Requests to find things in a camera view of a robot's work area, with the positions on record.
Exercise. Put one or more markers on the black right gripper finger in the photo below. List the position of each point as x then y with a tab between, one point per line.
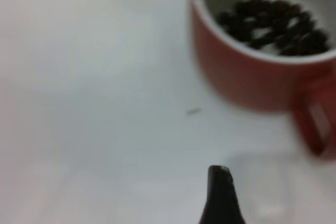
221	200

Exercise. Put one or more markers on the red ceramic mug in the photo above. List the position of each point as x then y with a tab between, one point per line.
249	82

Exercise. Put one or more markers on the dark coffee beans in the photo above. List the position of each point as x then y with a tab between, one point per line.
283	30

